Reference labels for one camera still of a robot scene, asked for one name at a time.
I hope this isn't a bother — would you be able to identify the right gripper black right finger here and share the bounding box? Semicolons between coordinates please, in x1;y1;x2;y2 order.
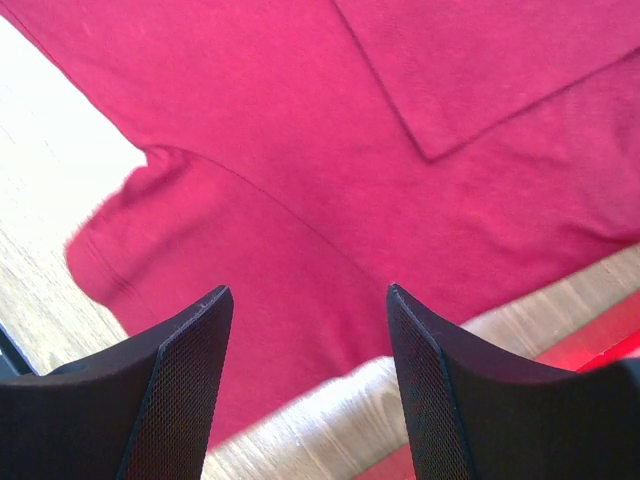
386;285;639;479

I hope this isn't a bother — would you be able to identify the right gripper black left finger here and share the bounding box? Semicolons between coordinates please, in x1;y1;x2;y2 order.
1;286;233;479

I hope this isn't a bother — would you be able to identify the dark red t shirt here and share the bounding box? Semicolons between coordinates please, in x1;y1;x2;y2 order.
1;1;639;444

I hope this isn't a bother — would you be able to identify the red plastic bin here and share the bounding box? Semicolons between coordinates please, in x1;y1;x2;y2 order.
355;291;639;479

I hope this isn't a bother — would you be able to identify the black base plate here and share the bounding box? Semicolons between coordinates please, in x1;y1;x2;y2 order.
0;325;36;380

